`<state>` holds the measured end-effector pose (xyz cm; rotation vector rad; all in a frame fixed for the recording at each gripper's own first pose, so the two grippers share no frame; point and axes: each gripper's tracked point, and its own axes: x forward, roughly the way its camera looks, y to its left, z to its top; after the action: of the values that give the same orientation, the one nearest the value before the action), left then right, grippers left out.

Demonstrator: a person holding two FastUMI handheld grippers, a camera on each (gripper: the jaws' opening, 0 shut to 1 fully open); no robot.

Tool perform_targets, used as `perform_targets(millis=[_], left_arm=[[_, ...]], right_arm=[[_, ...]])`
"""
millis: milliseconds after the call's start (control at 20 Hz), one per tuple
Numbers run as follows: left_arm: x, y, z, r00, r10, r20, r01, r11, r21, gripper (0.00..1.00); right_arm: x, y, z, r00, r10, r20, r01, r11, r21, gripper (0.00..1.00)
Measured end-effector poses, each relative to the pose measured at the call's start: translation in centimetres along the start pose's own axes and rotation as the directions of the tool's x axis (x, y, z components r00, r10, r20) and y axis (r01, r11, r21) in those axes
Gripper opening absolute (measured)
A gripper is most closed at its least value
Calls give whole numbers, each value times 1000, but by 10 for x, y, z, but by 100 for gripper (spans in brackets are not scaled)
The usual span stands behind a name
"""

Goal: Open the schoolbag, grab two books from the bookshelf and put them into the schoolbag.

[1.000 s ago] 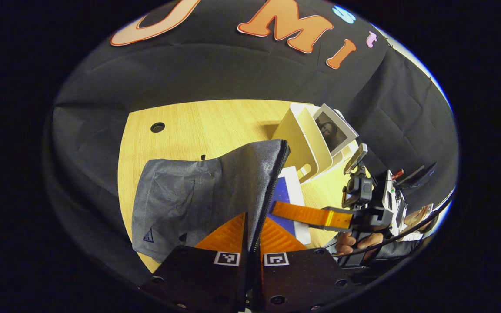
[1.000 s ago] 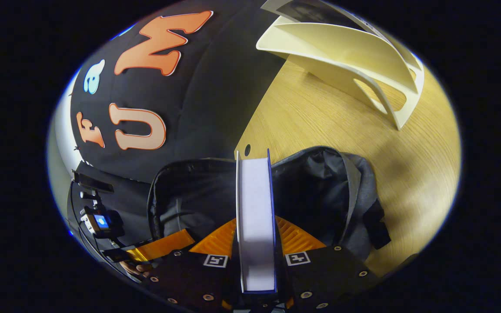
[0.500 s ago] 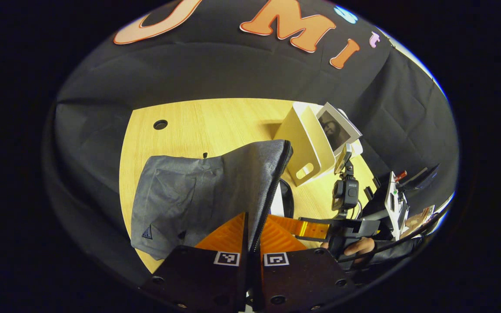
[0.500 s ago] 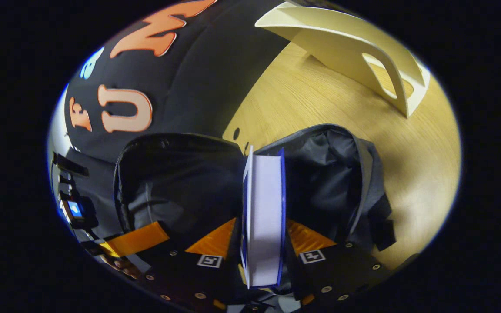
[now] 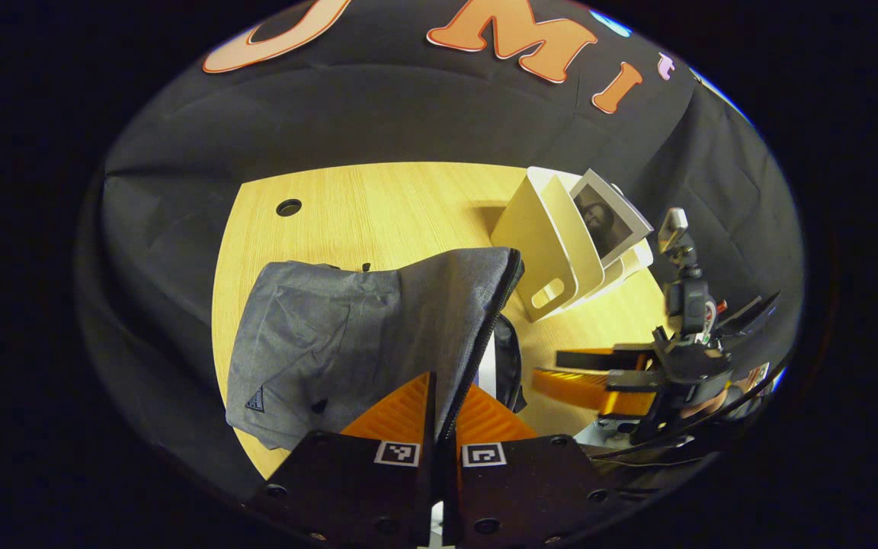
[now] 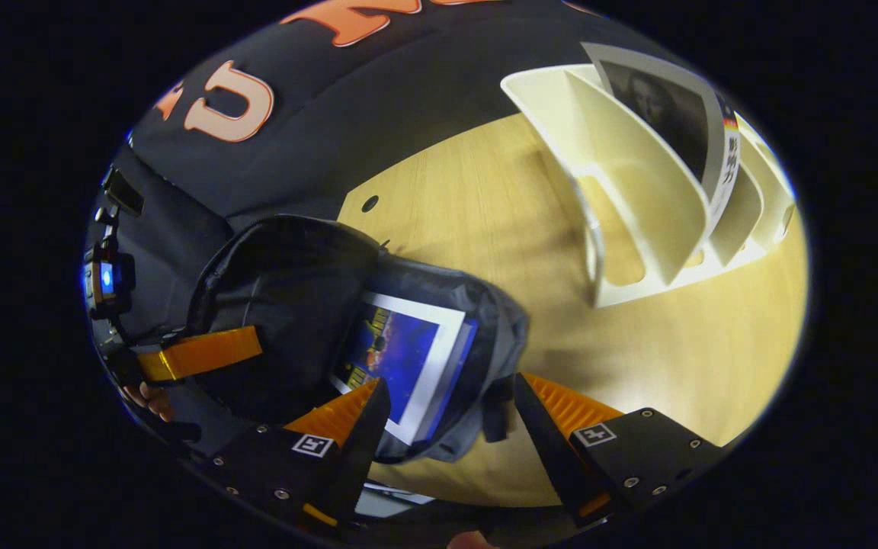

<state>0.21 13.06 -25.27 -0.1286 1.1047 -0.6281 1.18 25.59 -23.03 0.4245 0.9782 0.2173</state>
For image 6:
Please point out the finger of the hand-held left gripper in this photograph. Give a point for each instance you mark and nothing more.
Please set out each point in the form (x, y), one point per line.
(203, 352)

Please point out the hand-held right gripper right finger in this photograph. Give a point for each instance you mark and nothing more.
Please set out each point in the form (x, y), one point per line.
(553, 450)

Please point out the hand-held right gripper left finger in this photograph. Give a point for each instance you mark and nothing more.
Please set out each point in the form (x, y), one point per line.
(363, 450)

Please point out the blue cover book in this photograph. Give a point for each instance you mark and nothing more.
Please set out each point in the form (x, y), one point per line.
(401, 351)

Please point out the grey schoolbag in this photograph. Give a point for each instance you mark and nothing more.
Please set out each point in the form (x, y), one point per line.
(286, 282)

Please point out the white bookshelf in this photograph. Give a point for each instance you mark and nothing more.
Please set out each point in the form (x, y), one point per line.
(622, 191)

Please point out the grey portrait cover book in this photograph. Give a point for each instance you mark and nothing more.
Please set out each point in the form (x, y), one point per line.
(668, 107)

